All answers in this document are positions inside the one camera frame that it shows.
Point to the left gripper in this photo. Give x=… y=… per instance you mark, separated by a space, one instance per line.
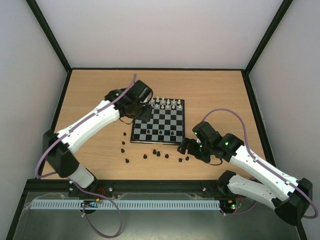
x=146 y=115

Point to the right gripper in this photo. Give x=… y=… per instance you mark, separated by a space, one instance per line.
x=190 y=147

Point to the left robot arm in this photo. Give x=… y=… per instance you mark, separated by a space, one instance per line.
x=59 y=147

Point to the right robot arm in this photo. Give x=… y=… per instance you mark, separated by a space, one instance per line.
x=287 y=196

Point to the black and silver chessboard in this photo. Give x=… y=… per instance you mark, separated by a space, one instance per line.
x=161 y=119

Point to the black aluminium frame rail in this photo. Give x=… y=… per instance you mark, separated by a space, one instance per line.
x=216 y=189

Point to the grey slotted cable duct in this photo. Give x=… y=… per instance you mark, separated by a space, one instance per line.
x=70 y=204

